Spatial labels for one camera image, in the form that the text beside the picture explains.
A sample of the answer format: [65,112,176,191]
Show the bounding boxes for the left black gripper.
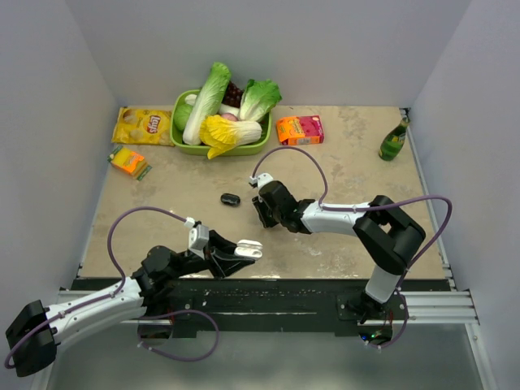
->
[167,229,254,280]

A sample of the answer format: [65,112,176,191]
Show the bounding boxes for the black earbud charging case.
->
[220,193,241,207]

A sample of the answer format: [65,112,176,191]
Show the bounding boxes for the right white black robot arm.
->
[249,174,426,319]

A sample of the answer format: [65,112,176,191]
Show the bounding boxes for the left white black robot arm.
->
[4,228,262,377]

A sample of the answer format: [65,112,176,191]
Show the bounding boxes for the orange pink snack box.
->
[275,115,324,146]

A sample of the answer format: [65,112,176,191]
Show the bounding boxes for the yellow napa cabbage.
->
[200,115,262,159]

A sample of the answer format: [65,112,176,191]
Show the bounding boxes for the pink onion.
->
[221,113,238,122]

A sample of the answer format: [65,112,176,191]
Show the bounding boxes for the white radish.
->
[184,93,240,119]

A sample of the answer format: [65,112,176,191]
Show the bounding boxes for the green leaf lettuce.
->
[238,79,282,122]

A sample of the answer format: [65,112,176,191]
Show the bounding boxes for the dark red grapes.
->
[222,81,244,108]

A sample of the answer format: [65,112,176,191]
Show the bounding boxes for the green napa cabbage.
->
[183,62,232,145]

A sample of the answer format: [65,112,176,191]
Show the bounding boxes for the round green cabbage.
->
[173,103,193,132]

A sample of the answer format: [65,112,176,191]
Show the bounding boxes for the green glass bottle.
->
[379,118,410,161]

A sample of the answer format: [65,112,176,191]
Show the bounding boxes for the orange yellow sponge pack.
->
[107,145,152,181]

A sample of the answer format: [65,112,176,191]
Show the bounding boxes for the green plastic basin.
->
[170,93,271,159]

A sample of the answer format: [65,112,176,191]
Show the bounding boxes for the yellow Lays chips bag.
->
[111,107,174,146]

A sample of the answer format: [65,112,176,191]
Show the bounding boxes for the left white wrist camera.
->
[184,217,210,259]

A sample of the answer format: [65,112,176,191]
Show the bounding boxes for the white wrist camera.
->
[249,173,274,189]
[184,217,210,259]

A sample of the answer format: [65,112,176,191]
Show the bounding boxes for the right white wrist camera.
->
[249,173,274,189]

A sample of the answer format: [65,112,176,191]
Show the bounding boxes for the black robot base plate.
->
[138,279,397,340]

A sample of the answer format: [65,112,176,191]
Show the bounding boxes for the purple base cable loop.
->
[136,309,220,362]

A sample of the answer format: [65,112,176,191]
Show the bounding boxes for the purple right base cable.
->
[363,290,410,350]

